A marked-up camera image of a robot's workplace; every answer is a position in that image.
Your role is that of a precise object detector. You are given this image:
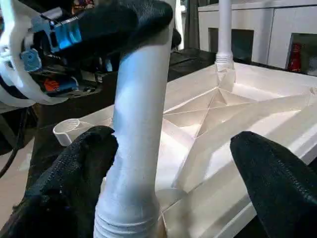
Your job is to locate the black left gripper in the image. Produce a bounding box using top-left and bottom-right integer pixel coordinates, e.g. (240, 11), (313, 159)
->
(20, 0), (174, 97)

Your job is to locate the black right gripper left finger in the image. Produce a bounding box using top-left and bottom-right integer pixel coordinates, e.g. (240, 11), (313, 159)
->
(0, 126), (120, 238)

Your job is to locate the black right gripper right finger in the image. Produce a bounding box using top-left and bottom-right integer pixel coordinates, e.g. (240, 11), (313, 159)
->
(230, 131), (317, 238)

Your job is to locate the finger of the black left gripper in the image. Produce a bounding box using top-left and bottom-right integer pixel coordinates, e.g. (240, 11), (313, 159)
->
(171, 29), (182, 50)

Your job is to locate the white plastic table leg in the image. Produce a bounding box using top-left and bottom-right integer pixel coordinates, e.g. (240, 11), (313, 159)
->
(215, 0), (235, 71)
(93, 27), (177, 238)

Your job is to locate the white plastic table top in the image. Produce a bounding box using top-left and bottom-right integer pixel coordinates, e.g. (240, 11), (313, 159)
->
(52, 62), (317, 238)

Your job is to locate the white glass-door cabinet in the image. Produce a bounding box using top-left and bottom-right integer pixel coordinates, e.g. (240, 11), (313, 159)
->
(198, 0), (317, 76)

